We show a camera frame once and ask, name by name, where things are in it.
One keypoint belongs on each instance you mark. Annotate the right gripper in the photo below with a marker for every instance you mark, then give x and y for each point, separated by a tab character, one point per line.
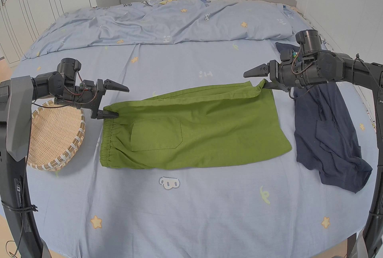
287	74

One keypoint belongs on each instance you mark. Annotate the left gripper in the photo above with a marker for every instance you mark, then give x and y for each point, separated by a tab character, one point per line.
97	99

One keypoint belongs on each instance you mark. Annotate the green shorts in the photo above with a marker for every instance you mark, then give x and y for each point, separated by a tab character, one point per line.
209	131

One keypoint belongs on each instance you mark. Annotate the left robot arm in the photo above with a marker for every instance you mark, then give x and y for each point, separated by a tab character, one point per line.
18	119

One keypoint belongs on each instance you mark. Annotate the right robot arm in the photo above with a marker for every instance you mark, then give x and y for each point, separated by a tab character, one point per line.
365	74

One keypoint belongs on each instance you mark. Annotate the round woven basket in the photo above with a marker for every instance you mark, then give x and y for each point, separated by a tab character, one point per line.
51	137

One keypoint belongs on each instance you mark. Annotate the dark blue garment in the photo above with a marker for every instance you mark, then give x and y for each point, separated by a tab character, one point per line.
326	137

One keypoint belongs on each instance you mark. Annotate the bed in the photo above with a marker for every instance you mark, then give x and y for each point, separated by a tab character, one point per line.
191	209

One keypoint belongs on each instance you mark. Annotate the pale blue quilt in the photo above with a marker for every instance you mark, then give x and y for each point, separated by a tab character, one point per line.
155	23

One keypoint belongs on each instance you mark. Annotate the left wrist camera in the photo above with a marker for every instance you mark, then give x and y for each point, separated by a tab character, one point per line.
88	85

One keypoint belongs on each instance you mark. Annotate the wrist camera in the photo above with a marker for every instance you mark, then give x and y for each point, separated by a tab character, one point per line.
88	85
287	56

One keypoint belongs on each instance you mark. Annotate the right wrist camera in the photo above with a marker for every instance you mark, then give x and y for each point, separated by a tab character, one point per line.
287	56

